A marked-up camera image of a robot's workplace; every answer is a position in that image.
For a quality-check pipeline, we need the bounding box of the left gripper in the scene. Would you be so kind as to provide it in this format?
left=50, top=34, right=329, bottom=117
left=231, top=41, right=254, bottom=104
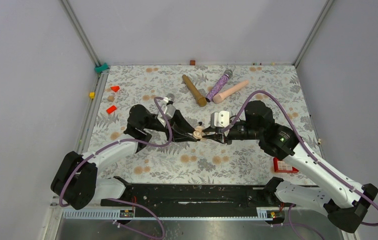
left=143, top=109, right=199, bottom=142

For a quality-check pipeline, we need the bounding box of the beige charging case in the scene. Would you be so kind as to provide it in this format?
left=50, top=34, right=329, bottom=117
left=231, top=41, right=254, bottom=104
left=192, top=125, right=206, bottom=141

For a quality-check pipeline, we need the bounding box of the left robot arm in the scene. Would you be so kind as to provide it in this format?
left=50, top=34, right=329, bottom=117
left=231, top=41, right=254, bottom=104
left=50, top=103, right=198, bottom=210

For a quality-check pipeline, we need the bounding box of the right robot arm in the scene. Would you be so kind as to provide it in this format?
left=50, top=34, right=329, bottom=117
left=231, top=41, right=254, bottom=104
left=203, top=100, right=378, bottom=233

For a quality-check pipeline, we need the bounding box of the pink microphone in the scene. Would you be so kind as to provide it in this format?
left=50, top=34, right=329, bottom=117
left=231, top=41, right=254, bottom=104
left=212, top=80, right=250, bottom=104

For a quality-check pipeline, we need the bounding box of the silver microphone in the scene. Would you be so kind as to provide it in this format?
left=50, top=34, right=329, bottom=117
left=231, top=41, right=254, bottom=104
left=163, top=93, right=175, bottom=105

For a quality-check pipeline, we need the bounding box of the gold microphone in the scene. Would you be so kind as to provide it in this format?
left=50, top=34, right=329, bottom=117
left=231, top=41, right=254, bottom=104
left=182, top=74, right=207, bottom=107

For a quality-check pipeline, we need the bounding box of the floral table mat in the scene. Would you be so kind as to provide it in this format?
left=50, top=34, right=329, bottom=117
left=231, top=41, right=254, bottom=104
left=88, top=65, right=319, bottom=186

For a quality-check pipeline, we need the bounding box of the purple glitter microphone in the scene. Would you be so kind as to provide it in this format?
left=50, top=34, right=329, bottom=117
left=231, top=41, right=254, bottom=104
left=205, top=69, right=233, bottom=103

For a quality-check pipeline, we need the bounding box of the red box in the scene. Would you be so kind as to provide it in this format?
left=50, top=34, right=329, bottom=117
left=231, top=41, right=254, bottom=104
left=273, top=157, right=299, bottom=174

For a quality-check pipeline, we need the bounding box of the beige small block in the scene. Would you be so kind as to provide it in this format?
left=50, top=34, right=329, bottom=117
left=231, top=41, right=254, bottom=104
left=107, top=95, right=115, bottom=103

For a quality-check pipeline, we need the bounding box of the red triangle block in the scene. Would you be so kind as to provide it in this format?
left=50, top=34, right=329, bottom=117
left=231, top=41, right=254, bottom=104
left=110, top=85, right=120, bottom=93

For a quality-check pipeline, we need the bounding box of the teal corner clip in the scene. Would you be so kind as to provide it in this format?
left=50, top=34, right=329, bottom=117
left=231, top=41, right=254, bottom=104
left=94, top=62, right=110, bottom=74

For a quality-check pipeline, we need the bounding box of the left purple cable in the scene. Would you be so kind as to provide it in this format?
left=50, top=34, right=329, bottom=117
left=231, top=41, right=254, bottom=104
left=58, top=96, right=174, bottom=209

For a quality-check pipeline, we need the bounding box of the purple cable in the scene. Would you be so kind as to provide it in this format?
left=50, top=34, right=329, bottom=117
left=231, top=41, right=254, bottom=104
left=58, top=96, right=174, bottom=209
left=220, top=90, right=378, bottom=227
left=104, top=198, right=167, bottom=240

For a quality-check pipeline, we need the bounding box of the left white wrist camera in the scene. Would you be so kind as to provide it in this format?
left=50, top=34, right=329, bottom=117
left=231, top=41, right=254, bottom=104
left=157, top=103, right=176, bottom=127

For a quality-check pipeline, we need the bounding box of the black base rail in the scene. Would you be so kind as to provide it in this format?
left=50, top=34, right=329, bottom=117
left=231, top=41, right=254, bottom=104
left=100, top=178, right=290, bottom=218

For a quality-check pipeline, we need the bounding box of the bottom purple cable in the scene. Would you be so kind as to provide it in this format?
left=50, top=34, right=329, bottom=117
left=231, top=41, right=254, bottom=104
left=104, top=198, right=167, bottom=240

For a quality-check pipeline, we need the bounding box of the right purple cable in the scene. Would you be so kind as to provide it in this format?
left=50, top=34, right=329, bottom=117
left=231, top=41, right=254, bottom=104
left=220, top=90, right=378, bottom=227

